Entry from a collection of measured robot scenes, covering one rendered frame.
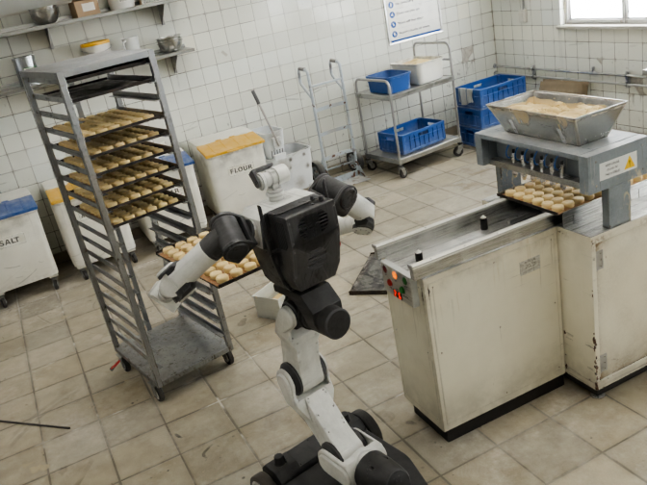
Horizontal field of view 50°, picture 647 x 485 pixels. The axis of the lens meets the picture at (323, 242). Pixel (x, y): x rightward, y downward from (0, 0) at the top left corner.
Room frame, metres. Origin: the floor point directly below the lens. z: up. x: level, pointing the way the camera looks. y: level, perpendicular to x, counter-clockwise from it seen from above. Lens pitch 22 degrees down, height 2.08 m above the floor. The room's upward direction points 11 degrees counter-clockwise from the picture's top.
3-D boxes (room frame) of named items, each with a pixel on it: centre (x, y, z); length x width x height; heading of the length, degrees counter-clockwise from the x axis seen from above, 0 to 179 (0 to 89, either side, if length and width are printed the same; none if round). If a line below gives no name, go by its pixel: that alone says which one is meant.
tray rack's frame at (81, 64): (3.65, 1.00, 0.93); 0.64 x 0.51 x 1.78; 33
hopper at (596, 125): (2.95, -1.09, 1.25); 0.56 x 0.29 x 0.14; 21
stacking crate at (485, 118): (7.06, -1.98, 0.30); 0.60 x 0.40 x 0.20; 112
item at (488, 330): (2.76, -0.62, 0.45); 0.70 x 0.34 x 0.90; 111
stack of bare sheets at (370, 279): (4.35, -0.40, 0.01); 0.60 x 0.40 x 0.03; 158
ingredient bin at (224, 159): (6.17, 0.68, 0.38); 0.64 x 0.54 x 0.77; 20
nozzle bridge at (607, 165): (2.95, -1.09, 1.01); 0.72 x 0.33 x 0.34; 21
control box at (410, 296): (2.63, -0.28, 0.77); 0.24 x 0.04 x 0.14; 21
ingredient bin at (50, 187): (5.68, 1.89, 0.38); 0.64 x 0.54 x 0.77; 23
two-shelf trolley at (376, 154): (6.77, -1.08, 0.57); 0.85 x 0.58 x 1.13; 119
